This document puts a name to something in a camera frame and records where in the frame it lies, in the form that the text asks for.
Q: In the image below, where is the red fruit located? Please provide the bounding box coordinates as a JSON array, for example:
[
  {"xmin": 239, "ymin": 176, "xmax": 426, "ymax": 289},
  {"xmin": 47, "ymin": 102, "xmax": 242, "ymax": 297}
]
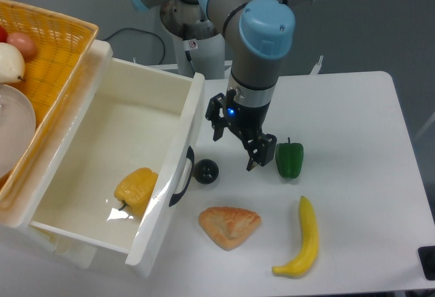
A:
[{"xmin": 0, "ymin": 26, "xmax": 8, "ymax": 43}]

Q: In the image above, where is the yellow banana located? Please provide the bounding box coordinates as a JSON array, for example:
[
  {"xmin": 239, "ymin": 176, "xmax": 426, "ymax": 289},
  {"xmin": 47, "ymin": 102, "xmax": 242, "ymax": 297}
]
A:
[{"xmin": 271, "ymin": 196, "xmax": 319, "ymax": 278}]

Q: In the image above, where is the black cable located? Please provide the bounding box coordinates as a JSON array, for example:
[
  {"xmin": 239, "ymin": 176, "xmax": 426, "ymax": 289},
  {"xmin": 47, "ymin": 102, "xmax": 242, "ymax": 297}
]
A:
[{"xmin": 101, "ymin": 27, "xmax": 167, "ymax": 65}]

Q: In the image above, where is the white drawer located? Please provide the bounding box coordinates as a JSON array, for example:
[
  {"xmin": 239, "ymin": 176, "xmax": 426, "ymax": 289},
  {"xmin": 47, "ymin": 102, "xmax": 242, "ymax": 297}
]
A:
[{"xmin": 29, "ymin": 57, "xmax": 206, "ymax": 279}]

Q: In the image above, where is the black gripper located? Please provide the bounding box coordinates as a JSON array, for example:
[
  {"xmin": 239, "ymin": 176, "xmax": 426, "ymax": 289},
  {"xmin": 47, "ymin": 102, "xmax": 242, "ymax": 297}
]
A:
[{"xmin": 205, "ymin": 93, "xmax": 277, "ymax": 171}]

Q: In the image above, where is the yellow woven basket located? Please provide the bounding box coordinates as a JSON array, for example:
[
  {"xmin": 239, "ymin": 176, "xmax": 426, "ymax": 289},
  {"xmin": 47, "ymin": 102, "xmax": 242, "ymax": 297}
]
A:
[{"xmin": 1, "ymin": 0, "xmax": 99, "ymax": 200}]

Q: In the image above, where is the yellow bell pepper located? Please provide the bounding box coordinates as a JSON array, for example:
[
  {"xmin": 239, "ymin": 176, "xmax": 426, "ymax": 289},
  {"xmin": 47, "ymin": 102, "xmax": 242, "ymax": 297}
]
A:
[{"xmin": 114, "ymin": 167, "xmax": 158, "ymax": 217}]

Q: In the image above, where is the black corner object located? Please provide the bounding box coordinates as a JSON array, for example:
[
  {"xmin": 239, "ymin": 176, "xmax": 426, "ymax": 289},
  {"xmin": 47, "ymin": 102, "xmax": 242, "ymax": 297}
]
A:
[{"xmin": 418, "ymin": 246, "xmax": 435, "ymax": 281}]

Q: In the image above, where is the pink round fruit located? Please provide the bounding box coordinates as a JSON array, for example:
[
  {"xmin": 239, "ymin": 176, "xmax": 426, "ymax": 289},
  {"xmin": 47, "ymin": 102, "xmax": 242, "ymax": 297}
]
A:
[{"xmin": 6, "ymin": 32, "xmax": 37, "ymax": 59}]

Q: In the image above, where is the green bell pepper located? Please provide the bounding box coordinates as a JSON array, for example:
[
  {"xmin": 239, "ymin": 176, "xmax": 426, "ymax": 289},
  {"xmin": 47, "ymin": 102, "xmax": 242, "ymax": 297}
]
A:
[{"xmin": 275, "ymin": 138, "xmax": 305, "ymax": 179}]

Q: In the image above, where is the white bowl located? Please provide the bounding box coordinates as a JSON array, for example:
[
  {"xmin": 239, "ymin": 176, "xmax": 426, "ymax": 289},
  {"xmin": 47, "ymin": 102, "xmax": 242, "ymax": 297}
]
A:
[{"xmin": 1, "ymin": 84, "xmax": 36, "ymax": 177}]

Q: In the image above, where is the triangular pastry bread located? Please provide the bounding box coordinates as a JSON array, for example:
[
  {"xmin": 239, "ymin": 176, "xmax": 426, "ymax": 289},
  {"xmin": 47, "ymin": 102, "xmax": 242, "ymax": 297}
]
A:
[{"xmin": 198, "ymin": 207, "xmax": 262, "ymax": 251}]

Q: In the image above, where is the white drawer cabinet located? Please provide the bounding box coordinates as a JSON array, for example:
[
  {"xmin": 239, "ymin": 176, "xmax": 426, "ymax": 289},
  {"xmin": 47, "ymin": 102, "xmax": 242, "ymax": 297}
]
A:
[{"xmin": 1, "ymin": 40, "xmax": 113, "ymax": 268}]

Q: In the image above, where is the black round ball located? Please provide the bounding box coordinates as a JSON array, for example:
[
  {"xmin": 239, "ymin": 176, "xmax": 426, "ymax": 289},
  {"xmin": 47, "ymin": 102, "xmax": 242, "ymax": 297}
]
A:
[{"xmin": 193, "ymin": 159, "xmax": 220, "ymax": 185}]

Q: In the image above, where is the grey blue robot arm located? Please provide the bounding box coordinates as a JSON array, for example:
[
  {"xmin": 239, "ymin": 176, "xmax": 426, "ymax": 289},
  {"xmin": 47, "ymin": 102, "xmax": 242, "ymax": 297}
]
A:
[{"xmin": 131, "ymin": 0, "xmax": 316, "ymax": 168}]

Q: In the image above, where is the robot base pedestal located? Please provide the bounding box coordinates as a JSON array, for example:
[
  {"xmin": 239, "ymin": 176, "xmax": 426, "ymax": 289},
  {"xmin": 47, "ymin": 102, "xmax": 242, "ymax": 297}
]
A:
[{"xmin": 160, "ymin": 0, "xmax": 225, "ymax": 80}]

